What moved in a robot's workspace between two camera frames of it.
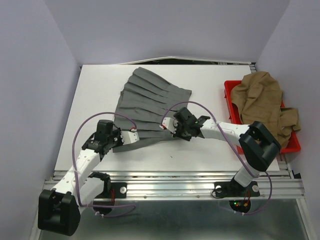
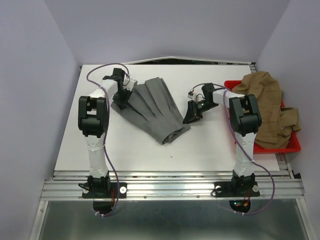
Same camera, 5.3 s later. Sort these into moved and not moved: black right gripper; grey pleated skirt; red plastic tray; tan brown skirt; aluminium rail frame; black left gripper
Moved: black left gripper; black right gripper; grey pleated skirt
Not moved: aluminium rail frame; tan brown skirt; red plastic tray
